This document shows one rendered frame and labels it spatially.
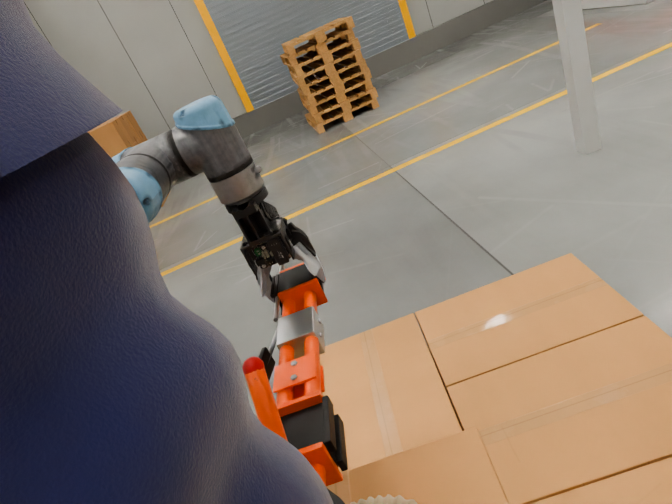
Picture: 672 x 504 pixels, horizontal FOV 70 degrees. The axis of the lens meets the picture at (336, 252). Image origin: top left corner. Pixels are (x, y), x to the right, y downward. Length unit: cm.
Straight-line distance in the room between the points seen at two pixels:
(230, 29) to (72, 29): 271
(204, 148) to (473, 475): 56
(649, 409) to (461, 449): 77
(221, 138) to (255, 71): 903
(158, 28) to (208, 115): 925
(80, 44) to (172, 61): 155
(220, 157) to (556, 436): 101
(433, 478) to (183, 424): 52
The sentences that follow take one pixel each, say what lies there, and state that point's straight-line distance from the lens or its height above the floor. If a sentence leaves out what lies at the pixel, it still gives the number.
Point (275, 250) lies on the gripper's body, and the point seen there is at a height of 131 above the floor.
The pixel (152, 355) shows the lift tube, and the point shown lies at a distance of 17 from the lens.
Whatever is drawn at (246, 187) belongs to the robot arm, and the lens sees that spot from 73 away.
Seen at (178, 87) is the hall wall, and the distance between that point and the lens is 996.
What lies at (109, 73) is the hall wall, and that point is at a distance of 1016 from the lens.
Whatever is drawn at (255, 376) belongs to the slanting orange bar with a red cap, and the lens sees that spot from 52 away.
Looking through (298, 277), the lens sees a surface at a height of 123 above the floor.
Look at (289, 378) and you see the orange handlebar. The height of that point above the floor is 122.
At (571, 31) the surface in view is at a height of 86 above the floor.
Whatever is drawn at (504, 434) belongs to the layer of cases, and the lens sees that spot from 136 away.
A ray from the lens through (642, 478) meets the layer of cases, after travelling 127.
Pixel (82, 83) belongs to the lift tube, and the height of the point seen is 161.
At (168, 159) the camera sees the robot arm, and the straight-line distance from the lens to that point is 73.
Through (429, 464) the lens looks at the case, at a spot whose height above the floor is 107.
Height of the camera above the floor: 161
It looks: 26 degrees down
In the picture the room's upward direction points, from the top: 24 degrees counter-clockwise
